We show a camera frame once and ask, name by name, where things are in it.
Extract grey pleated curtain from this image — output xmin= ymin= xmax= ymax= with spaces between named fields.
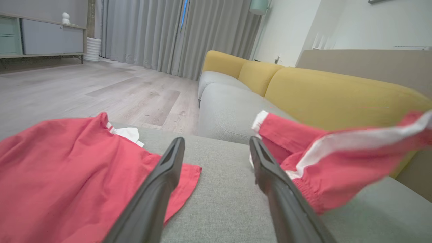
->
xmin=94 ymin=0 xmax=262 ymax=81

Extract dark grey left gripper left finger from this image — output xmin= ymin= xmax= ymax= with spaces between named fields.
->
xmin=103 ymin=137 xmax=186 ymax=243

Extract red shorts with white stripe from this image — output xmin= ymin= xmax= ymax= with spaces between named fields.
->
xmin=250 ymin=110 xmax=432 ymax=215

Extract mint green floor lamp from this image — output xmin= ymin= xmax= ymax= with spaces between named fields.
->
xmin=249 ymin=0 xmax=272 ymax=61

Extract red white numbered jersey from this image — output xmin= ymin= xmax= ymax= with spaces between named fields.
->
xmin=0 ymin=112 xmax=202 ymax=243

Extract long yellow sofa back cushion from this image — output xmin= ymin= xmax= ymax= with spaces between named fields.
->
xmin=264 ymin=67 xmax=432 ymax=178

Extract wooden TV cabinet mint drawers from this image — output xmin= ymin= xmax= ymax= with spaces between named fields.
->
xmin=0 ymin=13 xmax=87 ymax=65

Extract short grey sofa seat cushion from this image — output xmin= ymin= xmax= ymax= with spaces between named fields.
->
xmin=198 ymin=71 xmax=252 ymax=101

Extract short yellow sofa back cushion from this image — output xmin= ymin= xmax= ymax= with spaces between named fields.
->
xmin=202 ymin=50 xmax=250 ymax=80

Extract medium yellow sofa back cushion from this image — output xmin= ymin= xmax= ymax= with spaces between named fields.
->
xmin=238 ymin=61 xmax=285 ymax=98

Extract white slatted rack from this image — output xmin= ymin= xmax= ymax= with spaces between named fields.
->
xmin=312 ymin=32 xmax=338 ymax=50

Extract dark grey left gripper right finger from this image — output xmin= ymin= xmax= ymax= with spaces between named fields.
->
xmin=249 ymin=136 xmax=337 ymax=243

